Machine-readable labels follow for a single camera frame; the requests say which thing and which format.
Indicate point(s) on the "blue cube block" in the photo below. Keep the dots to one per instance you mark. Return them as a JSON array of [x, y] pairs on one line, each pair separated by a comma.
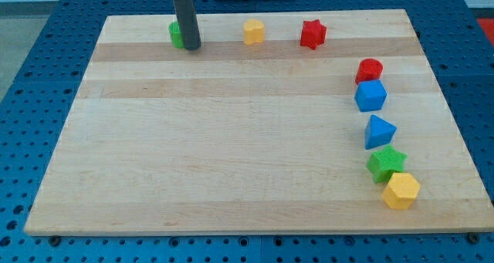
[[370, 95]]

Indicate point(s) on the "red star block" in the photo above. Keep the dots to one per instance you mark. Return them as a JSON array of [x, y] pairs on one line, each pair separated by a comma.
[[313, 34]]

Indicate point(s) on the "light wooden board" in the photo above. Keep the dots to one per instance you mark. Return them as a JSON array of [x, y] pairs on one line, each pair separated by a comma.
[[261, 139]]

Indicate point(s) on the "red cylinder block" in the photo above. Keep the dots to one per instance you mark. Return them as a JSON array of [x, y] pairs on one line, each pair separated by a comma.
[[369, 69]]

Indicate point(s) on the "green cylinder block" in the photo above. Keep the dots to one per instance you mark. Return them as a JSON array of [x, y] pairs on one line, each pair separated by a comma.
[[175, 35]]

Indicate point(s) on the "yellow heart block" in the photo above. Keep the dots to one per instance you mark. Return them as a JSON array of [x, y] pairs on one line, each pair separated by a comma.
[[254, 32]]

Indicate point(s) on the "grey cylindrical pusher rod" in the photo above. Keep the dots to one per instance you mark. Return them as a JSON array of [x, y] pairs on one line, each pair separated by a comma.
[[188, 24]]

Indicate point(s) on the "blue triangle block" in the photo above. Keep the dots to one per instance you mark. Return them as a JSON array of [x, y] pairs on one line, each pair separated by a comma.
[[378, 132]]

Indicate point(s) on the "yellow hexagon block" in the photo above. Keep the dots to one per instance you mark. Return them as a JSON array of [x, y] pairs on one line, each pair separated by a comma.
[[401, 191]]

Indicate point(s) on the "green star block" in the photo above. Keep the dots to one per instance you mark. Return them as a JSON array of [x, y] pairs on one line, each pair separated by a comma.
[[385, 162]]

